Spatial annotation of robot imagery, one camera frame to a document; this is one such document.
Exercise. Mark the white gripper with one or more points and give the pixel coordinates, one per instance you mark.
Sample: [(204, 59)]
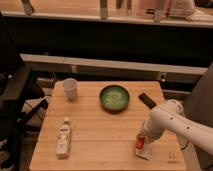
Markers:
[(149, 132)]

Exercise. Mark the red orange pepper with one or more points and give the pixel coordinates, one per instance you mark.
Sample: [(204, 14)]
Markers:
[(140, 143)]

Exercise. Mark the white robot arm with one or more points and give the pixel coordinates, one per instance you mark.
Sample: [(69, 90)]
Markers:
[(169, 116)]

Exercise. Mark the black rectangular remote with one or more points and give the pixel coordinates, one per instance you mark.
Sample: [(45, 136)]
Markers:
[(147, 100)]

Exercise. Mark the green bowl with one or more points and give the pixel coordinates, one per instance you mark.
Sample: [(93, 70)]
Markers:
[(114, 98)]

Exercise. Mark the white paper cup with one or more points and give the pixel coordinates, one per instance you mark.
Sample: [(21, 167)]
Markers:
[(70, 88)]

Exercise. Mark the white plastic bottle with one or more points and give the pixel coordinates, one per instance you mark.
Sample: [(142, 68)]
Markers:
[(63, 139)]

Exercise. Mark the black stand left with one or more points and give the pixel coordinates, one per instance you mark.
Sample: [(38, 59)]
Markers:
[(17, 85)]

